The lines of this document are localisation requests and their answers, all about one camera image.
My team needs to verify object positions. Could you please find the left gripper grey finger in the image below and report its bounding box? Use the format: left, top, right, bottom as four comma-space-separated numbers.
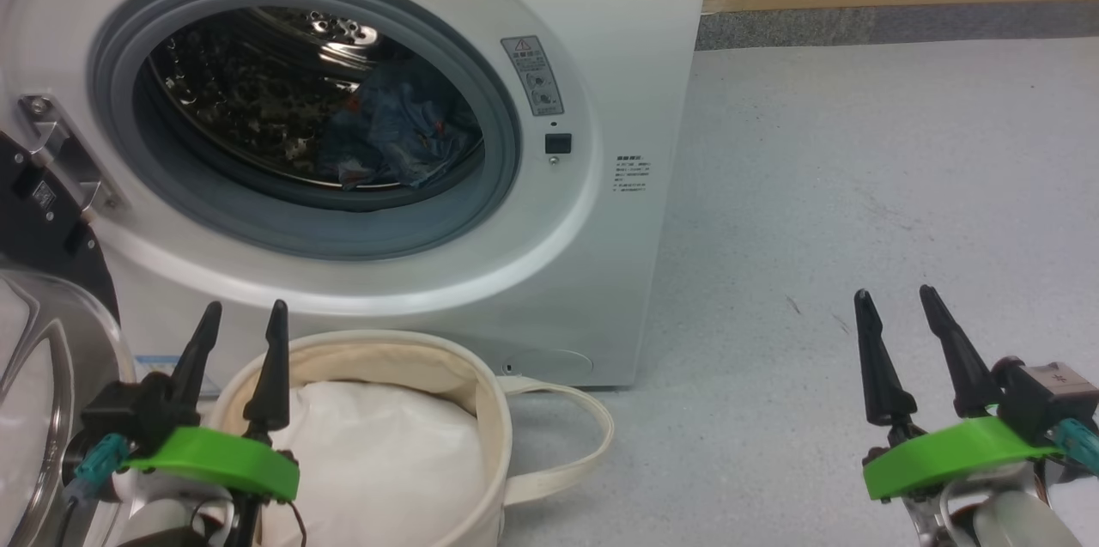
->
243, 300, 291, 445
172, 301, 222, 428

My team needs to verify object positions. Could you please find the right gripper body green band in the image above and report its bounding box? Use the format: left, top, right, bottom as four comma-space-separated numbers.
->
863, 416, 1066, 502

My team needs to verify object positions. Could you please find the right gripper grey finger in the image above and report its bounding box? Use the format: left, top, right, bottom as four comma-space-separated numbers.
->
920, 285, 1001, 419
853, 289, 918, 432

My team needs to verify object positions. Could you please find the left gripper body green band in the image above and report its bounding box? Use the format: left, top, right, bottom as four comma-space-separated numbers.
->
124, 427, 300, 502

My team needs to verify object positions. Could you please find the dark round washer door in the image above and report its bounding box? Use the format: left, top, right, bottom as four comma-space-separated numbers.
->
0, 131, 138, 547

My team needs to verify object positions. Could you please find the blue patterned garment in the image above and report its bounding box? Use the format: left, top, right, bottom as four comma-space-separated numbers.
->
319, 58, 483, 190

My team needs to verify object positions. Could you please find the white cloth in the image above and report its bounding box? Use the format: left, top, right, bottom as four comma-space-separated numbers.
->
258, 381, 486, 547

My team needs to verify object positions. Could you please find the metal door hinge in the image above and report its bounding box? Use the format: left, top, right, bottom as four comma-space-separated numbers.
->
19, 94, 121, 217

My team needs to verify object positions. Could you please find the white washing machine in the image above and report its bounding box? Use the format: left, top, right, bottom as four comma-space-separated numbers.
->
0, 0, 716, 389

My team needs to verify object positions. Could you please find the cream fabric laundry basket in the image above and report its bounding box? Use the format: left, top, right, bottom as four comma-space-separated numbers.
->
206, 330, 615, 547

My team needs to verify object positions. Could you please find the steel perforated drum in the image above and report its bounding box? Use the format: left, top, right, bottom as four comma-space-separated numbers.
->
146, 6, 486, 191

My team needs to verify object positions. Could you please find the warning sticker with triangle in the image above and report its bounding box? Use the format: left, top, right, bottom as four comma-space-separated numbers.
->
501, 35, 565, 117

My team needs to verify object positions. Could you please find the teal cable connector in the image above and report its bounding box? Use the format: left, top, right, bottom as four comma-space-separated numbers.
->
1054, 418, 1099, 476
73, 434, 131, 501

